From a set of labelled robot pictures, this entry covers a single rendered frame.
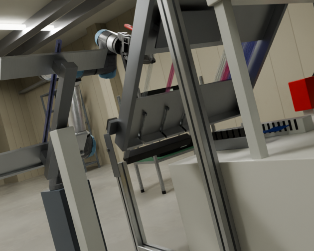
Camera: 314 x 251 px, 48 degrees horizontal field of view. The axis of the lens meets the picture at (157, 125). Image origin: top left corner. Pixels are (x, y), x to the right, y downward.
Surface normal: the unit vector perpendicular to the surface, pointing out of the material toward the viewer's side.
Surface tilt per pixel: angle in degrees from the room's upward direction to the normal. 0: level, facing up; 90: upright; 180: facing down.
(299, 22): 90
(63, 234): 90
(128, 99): 90
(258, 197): 90
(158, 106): 133
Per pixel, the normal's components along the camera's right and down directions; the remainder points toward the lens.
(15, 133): 0.73, -0.17
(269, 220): -0.80, 0.22
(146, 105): 0.57, 0.57
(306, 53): -0.64, 0.18
